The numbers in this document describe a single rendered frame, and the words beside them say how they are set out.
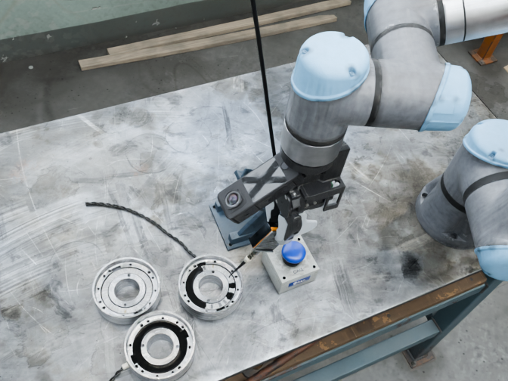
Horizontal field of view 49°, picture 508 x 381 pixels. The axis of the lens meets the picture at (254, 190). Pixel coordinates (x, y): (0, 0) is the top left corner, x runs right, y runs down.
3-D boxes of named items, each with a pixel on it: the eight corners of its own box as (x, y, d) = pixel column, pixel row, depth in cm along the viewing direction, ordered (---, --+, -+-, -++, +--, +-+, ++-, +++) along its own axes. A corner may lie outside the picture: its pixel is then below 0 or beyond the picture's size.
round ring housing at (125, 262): (85, 285, 91) (82, 274, 88) (144, 258, 95) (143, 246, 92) (110, 339, 87) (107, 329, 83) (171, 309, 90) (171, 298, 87)
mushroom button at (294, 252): (284, 277, 93) (289, 263, 89) (274, 258, 95) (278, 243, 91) (305, 270, 94) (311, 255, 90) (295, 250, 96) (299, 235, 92)
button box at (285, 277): (278, 295, 94) (283, 282, 90) (261, 260, 97) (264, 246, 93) (320, 279, 96) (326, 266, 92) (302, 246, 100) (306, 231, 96)
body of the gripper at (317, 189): (337, 212, 79) (358, 159, 69) (282, 228, 76) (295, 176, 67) (314, 171, 83) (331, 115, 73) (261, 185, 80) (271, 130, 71)
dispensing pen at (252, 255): (216, 267, 90) (281, 205, 82) (235, 268, 93) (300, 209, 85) (221, 280, 89) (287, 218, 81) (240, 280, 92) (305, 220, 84)
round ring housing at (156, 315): (177, 309, 90) (176, 298, 87) (206, 366, 86) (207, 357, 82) (116, 339, 87) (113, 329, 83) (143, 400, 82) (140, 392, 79)
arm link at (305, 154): (300, 153, 63) (272, 103, 67) (294, 178, 67) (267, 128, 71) (357, 138, 65) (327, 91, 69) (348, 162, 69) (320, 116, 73)
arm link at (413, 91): (460, 29, 64) (367, 21, 63) (483, 100, 57) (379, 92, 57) (436, 80, 70) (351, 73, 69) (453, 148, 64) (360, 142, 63)
